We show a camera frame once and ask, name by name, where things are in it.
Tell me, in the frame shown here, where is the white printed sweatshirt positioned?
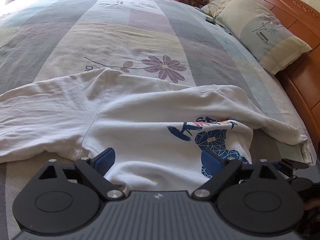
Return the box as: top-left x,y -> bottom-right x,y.
1,68 -> 311,192

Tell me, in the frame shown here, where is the wooden headboard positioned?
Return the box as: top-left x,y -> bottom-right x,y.
228,0 -> 320,156

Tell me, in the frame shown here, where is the front pastel pillow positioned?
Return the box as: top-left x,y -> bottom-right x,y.
217,0 -> 311,75

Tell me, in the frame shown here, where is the pastel pillow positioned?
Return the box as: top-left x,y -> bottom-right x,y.
217,0 -> 311,75
200,0 -> 232,18

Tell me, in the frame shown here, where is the patchwork pastel bed sheet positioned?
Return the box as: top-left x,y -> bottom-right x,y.
1,0 -> 316,239

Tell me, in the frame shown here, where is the rear pastel pillow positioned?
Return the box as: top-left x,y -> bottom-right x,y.
200,0 -> 232,18

